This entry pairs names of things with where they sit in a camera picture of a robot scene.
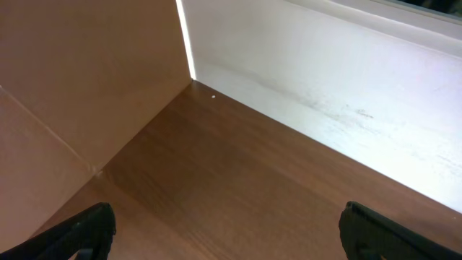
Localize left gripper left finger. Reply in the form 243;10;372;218
1;202;116;260

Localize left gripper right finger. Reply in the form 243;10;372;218
339;201;461;260

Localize brown side panel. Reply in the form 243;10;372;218
1;0;191;250

